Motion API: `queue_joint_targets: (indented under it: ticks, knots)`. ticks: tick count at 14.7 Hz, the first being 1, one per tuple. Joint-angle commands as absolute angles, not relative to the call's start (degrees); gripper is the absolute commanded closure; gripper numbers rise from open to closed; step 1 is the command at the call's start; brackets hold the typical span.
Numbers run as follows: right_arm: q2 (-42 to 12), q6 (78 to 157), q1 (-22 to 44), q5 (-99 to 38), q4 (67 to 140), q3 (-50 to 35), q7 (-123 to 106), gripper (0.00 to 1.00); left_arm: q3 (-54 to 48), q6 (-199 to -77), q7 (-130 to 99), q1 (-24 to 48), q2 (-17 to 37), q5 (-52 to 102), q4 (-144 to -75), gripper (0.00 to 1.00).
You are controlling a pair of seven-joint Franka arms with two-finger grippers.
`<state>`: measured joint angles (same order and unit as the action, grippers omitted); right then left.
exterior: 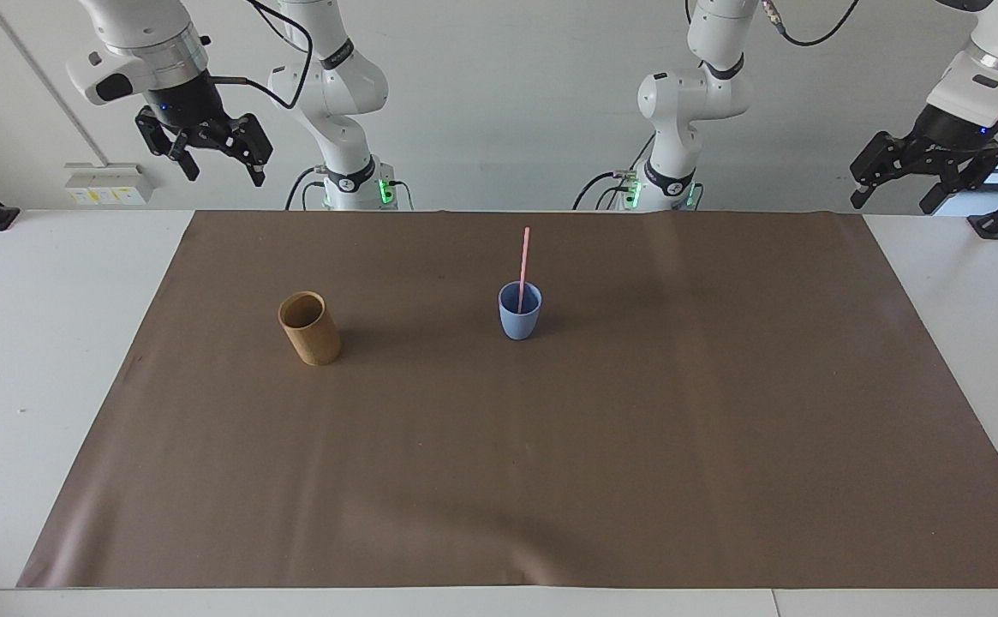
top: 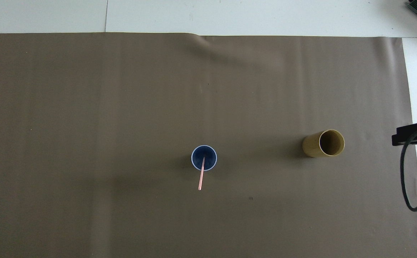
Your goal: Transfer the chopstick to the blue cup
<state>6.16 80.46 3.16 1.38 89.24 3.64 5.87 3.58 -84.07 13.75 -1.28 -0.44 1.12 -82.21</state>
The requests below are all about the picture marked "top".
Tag blue cup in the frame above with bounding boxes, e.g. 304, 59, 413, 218
191, 145, 218, 172

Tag pink chopstick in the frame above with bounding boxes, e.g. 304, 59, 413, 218
198, 156, 206, 191

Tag yellow bamboo cup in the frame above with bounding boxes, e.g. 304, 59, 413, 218
302, 129, 345, 158

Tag black stand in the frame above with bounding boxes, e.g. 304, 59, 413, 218
392, 121, 417, 147

